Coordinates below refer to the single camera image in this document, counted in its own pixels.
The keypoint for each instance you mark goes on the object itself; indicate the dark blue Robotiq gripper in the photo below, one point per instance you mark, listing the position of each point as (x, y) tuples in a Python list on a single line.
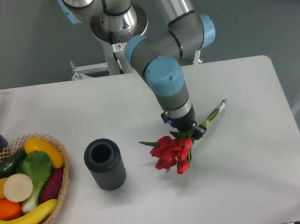
[(183, 119)]

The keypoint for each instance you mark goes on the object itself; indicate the red tulip bouquet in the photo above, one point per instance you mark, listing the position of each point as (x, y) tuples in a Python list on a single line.
[(176, 150)]

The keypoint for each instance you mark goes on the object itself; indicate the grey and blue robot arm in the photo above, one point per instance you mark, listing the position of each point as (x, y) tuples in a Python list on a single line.
[(120, 25)]

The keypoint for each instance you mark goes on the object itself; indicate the dark grey ribbed vase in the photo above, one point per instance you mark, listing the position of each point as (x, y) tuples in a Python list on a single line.
[(103, 159)]

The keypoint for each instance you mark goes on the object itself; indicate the purple sweet potato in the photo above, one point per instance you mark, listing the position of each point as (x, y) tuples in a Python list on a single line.
[(52, 187)]

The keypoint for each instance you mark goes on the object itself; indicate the green bok choy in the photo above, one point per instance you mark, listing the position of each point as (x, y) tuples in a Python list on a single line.
[(37, 166)]

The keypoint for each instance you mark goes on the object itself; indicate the yellow squash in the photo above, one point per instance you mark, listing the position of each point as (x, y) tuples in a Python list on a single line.
[(38, 144)]

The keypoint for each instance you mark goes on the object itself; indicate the woven wicker basket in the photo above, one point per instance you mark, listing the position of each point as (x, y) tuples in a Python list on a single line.
[(19, 144)]

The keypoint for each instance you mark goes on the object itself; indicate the beige round radish slice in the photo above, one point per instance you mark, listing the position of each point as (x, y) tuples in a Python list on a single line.
[(17, 187)]

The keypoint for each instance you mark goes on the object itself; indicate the dark green cucumber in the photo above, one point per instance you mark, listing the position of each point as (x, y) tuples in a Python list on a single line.
[(9, 166)]

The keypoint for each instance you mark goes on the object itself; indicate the orange fruit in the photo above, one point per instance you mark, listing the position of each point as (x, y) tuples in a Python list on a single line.
[(9, 210)]

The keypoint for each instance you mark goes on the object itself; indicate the yellow banana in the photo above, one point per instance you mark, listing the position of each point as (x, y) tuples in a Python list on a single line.
[(36, 216)]

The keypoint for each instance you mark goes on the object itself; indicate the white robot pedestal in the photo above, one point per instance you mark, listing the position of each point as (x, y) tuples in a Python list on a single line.
[(116, 63)]

